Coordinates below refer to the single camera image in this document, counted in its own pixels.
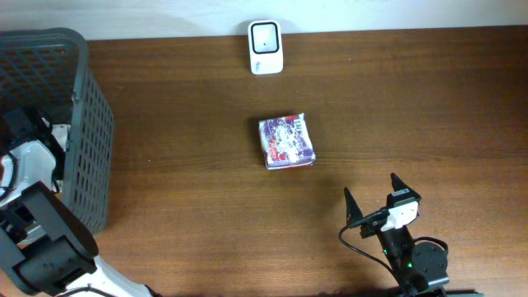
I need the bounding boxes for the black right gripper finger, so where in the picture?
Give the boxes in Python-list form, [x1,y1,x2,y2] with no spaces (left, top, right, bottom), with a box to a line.
[390,172,411,194]
[343,187,364,227]

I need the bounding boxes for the purple tissue pack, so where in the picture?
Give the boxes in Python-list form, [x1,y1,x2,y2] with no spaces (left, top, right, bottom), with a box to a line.
[259,113,316,170]

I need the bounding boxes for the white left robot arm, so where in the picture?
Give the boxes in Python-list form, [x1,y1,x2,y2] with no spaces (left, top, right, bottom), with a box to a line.
[1,107,156,297]

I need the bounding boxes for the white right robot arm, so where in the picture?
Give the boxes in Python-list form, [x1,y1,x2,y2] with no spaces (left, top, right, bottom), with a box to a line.
[338,173,449,296]

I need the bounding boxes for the white barcode scanner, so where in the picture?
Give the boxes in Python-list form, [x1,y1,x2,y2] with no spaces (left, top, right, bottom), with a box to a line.
[247,20,284,75]

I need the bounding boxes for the dark grey plastic basket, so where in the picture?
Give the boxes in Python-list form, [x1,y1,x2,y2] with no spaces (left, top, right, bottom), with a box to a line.
[1,28,115,234]

